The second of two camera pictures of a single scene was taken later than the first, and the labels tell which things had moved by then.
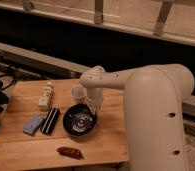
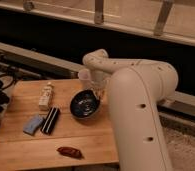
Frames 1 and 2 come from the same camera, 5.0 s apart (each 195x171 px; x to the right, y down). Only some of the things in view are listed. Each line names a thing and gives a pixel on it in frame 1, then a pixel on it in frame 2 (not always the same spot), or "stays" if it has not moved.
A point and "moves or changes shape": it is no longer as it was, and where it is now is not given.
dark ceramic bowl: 79,120 moves or changes shape
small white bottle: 46,93 stays
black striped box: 48,123 stays
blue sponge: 32,125 stays
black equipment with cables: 3,78 stays
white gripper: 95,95 → 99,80
